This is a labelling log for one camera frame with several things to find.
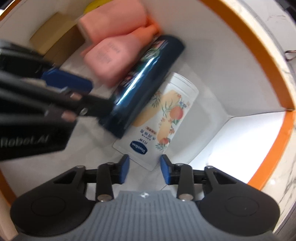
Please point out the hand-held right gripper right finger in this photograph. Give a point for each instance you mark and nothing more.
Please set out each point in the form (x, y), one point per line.
(165, 170)

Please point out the small brown cardboard box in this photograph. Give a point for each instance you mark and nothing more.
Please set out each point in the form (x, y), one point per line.
(57, 39)

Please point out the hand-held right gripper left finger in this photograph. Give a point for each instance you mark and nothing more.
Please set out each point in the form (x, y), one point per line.
(124, 169)

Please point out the yellow tape measure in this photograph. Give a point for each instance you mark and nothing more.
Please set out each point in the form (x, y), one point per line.
(94, 5)

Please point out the white lotion tube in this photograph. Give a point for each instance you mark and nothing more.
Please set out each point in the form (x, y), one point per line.
(171, 111)

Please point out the orange cardboard box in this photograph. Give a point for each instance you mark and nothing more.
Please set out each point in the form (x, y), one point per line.
(219, 58)

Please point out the pink bottle orange cap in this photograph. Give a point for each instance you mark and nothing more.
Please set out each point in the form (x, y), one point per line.
(111, 18)
(108, 58)

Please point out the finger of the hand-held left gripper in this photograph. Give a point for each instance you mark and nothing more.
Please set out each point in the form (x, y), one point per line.
(92, 105)
(67, 78)

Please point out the dark blue glossy printed box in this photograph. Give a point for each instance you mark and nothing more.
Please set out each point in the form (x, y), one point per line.
(143, 81)

